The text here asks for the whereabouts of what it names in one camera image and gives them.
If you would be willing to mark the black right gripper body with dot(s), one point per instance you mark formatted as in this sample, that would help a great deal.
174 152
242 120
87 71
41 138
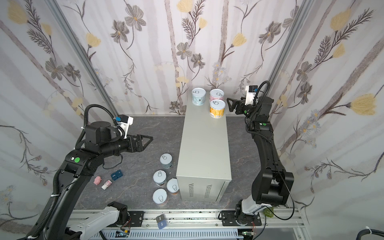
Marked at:
243 107

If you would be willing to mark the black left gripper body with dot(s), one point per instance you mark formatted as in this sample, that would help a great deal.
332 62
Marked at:
131 144

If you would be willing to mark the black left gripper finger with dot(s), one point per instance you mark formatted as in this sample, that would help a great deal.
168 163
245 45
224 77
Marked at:
143 139
143 146

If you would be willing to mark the yellow labelled can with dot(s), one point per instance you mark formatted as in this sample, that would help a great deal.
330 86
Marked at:
217 109

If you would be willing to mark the pink labelled can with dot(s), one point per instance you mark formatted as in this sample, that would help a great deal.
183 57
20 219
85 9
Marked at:
216 94

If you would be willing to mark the light blue labelled can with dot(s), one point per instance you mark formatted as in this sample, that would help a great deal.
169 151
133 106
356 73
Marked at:
198 96

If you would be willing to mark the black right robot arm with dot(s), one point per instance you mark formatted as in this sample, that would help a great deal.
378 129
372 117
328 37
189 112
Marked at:
272 186

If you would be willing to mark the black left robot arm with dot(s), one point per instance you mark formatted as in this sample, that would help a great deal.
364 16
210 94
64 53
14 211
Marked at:
103 135

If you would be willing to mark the grey metal cabinet counter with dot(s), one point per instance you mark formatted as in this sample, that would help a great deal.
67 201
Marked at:
204 168

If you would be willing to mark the teal can near cabinet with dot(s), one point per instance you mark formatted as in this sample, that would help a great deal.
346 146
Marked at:
166 160

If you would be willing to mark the teal can middle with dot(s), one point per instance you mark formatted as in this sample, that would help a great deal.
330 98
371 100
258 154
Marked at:
160 177

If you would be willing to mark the small blue box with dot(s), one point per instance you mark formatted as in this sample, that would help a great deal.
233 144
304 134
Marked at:
116 175

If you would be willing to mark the orange can by cabinet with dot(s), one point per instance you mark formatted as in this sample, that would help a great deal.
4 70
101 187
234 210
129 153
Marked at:
173 186

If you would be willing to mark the small pink white bottle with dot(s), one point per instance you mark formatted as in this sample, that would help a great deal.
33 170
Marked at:
107 184

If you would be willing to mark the pink can front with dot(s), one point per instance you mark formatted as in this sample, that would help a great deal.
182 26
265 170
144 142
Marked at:
160 197

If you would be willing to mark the small pink object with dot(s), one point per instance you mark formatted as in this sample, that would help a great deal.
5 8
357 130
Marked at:
97 180

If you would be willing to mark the small blue grey module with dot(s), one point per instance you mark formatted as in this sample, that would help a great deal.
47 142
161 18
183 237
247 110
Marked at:
161 221

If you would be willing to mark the green circuit board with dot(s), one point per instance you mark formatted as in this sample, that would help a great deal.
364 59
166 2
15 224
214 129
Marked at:
269 212

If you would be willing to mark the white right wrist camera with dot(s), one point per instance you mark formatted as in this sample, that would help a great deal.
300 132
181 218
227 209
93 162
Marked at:
250 94

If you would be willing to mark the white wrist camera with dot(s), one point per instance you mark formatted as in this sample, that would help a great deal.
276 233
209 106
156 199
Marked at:
250 94
124 122

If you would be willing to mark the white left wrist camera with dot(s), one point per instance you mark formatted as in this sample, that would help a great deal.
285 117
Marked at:
124 122

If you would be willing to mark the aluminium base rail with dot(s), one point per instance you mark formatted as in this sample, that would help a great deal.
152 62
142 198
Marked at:
289 226

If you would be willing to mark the white slotted cable duct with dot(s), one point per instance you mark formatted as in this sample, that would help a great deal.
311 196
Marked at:
178 234

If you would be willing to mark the black corrugated cable corner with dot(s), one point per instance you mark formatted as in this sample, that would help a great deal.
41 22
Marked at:
369 231

